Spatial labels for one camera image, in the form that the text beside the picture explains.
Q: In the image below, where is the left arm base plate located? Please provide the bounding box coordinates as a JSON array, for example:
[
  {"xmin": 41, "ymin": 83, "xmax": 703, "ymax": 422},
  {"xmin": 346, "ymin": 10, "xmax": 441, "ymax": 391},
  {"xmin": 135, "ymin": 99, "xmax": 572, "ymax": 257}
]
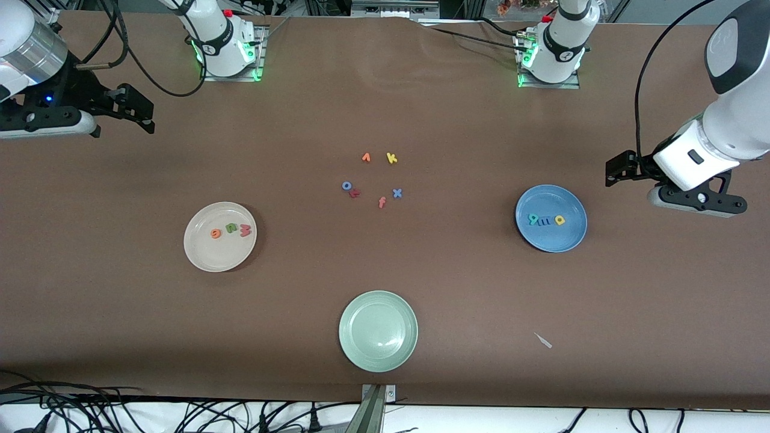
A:
[{"xmin": 516, "ymin": 33, "xmax": 581, "ymax": 90}]

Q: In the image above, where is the black cable on cover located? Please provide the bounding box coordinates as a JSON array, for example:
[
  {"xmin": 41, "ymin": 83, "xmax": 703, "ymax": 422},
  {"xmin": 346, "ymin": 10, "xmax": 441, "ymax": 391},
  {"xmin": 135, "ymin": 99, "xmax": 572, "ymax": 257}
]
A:
[{"xmin": 418, "ymin": 18, "xmax": 530, "ymax": 50}]

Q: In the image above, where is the silver metal bar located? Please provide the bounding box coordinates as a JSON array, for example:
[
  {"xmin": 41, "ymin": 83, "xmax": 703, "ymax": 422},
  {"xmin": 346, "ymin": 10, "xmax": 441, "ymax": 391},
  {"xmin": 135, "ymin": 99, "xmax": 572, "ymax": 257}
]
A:
[{"xmin": 351, "ymin": 0, "xmax": 441, "ymax": 17}]

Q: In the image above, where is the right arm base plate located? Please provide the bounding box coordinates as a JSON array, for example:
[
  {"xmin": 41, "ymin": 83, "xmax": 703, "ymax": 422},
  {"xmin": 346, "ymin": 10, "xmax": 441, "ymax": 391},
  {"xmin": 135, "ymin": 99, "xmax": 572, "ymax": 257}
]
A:
[{"xmin": 200, "ymin": 24, "xmax": 268, "ymax": 82}]

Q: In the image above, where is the beige brown plate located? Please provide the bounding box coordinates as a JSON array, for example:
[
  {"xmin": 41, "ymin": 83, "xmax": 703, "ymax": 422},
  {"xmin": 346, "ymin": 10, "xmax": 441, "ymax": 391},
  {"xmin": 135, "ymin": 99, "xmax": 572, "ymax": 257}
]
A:
[{"xmin": 183, "ymin": 201, "xmax": 258, "ymax": 273}]

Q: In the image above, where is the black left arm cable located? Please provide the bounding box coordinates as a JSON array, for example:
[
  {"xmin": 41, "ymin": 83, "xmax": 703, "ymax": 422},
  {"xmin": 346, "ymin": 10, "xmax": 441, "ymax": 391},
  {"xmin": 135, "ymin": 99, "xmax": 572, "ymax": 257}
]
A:
[{"xmin": 635, "ymin": 0, "xmax": 716, "ymax": 163}]

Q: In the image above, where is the blue plate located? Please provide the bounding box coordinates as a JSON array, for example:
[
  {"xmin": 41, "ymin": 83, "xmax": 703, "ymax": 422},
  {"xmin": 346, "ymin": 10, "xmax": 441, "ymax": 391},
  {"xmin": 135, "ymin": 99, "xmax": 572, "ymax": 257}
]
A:
[{"xmin": 515, "ymin": 184, "xmax": 588, "ymax": 253}]

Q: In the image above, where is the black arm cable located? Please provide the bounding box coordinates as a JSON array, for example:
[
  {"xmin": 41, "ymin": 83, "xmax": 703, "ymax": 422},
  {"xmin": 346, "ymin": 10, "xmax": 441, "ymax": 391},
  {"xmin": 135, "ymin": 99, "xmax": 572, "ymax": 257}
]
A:
[
  {"xmin": 635, "ymin": 0, "xmax": 716, "ymax": 163},
  {"xmin": 81, "ymin": 0, "xmax": 208, "ymax": 98}
]

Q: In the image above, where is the brown table cover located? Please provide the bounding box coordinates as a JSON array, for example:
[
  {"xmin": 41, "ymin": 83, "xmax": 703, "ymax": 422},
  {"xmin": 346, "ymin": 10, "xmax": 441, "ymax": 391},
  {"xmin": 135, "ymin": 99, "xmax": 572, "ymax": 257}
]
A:
[{"xmin": 0, "ymin": 11, "xmax": 770, "ymax": 411}]

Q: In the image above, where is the black floor cable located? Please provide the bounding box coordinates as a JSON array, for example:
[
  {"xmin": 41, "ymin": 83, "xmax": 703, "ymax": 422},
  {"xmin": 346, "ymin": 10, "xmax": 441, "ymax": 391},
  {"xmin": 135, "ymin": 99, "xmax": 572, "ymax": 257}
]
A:
[{"xmin": 0, "ymin": 368, "xmax": 145, "ymax": 401}]

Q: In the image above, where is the pale green plate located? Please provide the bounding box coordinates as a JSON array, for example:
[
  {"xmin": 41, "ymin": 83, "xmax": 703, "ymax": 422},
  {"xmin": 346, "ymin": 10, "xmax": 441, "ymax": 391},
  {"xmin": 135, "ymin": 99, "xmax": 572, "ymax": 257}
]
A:
[{"xmin": 338, "ymin": 290, "xmax": 419, "ymax": 373}]

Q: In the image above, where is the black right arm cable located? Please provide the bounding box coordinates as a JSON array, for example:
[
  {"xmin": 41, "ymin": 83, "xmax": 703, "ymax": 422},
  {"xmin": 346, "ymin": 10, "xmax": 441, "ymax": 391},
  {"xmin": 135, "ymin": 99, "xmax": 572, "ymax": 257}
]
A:
[{"xmin": 81, "ymin": 0, "xmax": 208, "ymax": 98}]

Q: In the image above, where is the metal table edge bracket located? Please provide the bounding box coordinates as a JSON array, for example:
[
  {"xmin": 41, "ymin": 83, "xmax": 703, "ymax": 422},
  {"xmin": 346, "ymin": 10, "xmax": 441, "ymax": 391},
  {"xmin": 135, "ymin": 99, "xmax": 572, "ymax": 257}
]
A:
[{"xmin": 361, "ymin": 384, "xmax": 396, "ymax": 433}]

